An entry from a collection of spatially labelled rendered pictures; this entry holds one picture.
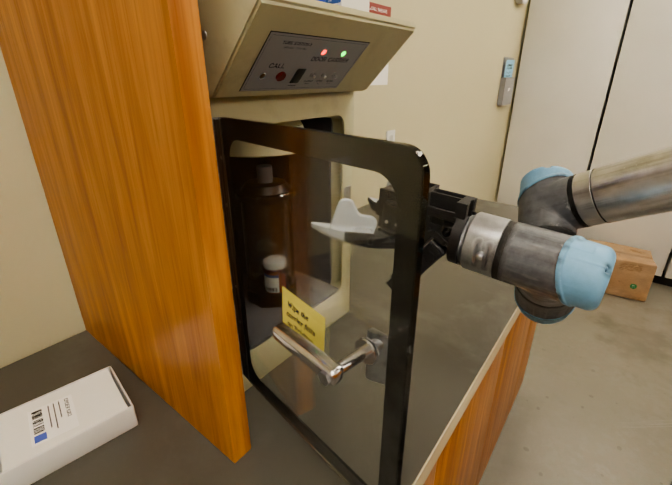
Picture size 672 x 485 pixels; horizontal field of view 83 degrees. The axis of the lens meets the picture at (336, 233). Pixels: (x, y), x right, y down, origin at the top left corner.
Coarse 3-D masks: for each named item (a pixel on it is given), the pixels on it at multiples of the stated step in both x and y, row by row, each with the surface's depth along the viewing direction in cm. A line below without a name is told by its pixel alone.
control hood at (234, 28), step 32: (224, 0) 38; (256, 0) 36; (288, 0) 38; (224, 32) 40; (256, 32) 39; (288, 32) 42; (320, 32) 45; (352, 32) 49; (384, 32) 54; (224, 64) 41; (384, 64) 63; (224, 96) 45
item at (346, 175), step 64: (256, 128) 39; (256, 192) 43; (320, 192) 34; (384, 192) 28; (256, 256) 47; (320, 256) 36; (384, 256) 30; (256, 320) 52; (384, 320) 32; (256, 384) 58; (320, 384) 43; (384, 384) 34; (320, 448) 47; (384, 448) 37
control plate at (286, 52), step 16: (272, 32) 40; (272, 48) 42; (288, 48) 44; (304, 48) 46; (320, 48) 48; (336, 48) 50; (352, 48) 52; (256, 64) 43; (272, 64) 45; (288, 64) 47; (304, 64) 49; (320, 64) 51; (336, 64) 53; (352, 64) 56; (256, 80) 46; (272, 80) 48; (288, 80) 50; (304, 80) 52; (320, 80) 55; (336, 80) 57
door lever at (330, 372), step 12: (276, 336) 37; (288, 336) 36; (300, 336) 36; (288, 348) 36; (300, 348) 34; (312, 348) 34; (360, 348) 34; (372, 348) 34; (300, 360) 34; (312, 360) 33; (324, 360) 33; (348, 360) 33; (360, 360) 34; (372, 360) 34; (324, 372) 32; (336, 372) 31; (324, 384) 32
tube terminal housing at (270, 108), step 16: (256, 96) 52; (272, 96) 54; (288, 96) 56; (304, 96) 59; (320, 96) 62; (336, 96) 65; (352, 96) 69; (224, 112) 48; (240, 112) 50; (256, 112) 52; (272, 112) 55; (288, 112) 57; (304, 112) 60; (320, 112) 63; (336, 112) 66; (352, 112) 70; (336, 128) 71; (352, 128) 71
